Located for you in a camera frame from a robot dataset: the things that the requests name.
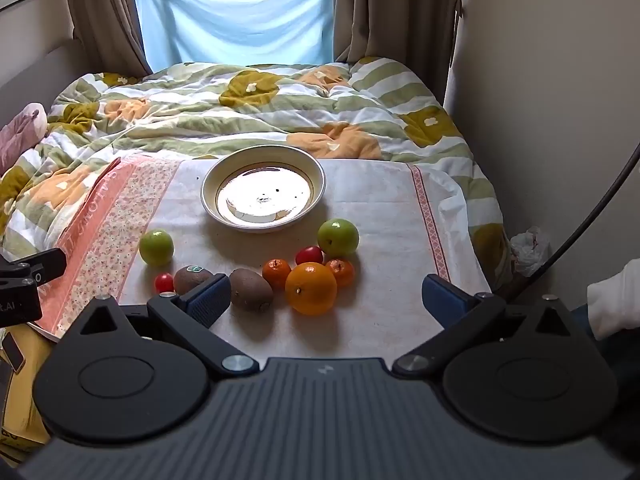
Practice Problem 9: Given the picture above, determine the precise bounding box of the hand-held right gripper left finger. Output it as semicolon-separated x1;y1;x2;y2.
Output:
65;274;261;377

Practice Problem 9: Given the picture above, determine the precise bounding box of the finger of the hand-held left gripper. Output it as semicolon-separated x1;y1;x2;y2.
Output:
0;247;67;288

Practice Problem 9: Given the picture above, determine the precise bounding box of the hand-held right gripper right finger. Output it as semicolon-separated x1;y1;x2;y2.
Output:
392;274;576;377

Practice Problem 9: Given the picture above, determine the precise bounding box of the kiwi with green sticker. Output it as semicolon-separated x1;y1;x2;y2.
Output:
173;265;215;296

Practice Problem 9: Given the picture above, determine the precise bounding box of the brown kiwi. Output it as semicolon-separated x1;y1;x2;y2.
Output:
229;268;274;311

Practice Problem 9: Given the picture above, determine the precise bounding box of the small mandarin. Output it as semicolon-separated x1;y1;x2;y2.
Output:
262;258;292;291
325;258;355;288

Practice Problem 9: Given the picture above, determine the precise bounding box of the green apple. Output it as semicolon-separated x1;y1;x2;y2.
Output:
318;218;360;257
139;230;174;267

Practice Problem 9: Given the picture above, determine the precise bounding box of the orange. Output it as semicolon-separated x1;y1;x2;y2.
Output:
285;262;338;316

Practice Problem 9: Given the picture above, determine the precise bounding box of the white ceramic bowl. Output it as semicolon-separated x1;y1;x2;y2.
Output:
201;145;326;233

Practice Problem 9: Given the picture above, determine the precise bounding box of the yellow cardboard box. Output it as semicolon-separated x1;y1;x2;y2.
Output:
0;325;57;453

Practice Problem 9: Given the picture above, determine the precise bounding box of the white plastic bag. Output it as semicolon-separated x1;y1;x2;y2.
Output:
510;226;551;278

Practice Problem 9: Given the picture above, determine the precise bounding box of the white tablecloth with pink border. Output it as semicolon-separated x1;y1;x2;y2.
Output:
37;154;493;361

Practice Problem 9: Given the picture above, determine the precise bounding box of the pink pillow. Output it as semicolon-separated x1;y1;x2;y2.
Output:
0;102;48;176

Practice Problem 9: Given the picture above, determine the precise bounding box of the person's white sweatshirt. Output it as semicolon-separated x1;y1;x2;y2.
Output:
586;258;640;341

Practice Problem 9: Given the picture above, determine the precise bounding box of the striped floral quilt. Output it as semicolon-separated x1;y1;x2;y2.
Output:
0;56;513;281

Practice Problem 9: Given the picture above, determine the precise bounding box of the beige curtain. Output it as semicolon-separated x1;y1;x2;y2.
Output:
61;0;153;78
332;0;463;106

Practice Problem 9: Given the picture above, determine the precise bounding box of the light blue window cloth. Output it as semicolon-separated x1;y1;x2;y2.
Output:
135;0;335;73

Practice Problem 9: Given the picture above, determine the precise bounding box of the black cable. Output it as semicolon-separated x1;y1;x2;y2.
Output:
492;142;640;301

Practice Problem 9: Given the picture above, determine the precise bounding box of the grey upholstered bed frame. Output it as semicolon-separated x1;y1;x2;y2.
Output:
0;37;88;126

